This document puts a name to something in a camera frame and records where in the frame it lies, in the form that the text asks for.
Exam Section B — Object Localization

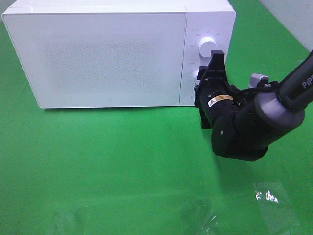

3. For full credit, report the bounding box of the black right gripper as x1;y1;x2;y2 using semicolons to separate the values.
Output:
194;50;239;129

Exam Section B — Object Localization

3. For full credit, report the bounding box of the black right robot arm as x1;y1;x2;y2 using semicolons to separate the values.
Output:
194;50;313;161

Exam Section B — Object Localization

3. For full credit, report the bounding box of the upper white power knob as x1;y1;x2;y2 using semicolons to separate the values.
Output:
198;36;217;58

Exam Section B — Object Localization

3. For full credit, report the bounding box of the white microwave oven body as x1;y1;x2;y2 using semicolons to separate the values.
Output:
2;0;236;106

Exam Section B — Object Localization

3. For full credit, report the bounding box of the round white door-release button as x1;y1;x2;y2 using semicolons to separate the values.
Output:
191;93;195;105

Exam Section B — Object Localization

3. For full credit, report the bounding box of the clear tape patch right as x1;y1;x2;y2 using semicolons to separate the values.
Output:
253;181;300;235

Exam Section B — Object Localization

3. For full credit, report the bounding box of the clear tape patch centre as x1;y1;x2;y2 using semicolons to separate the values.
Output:
180;198;220;235

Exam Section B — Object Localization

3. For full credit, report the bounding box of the white microwave door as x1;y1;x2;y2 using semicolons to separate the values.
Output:
3;13;186;108

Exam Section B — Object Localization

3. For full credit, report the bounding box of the clear tape patch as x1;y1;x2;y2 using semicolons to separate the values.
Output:
180;198;220;235
253;181;300;235

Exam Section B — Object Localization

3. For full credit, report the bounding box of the white timer knob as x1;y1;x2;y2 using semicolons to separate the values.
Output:
193;70;201;86

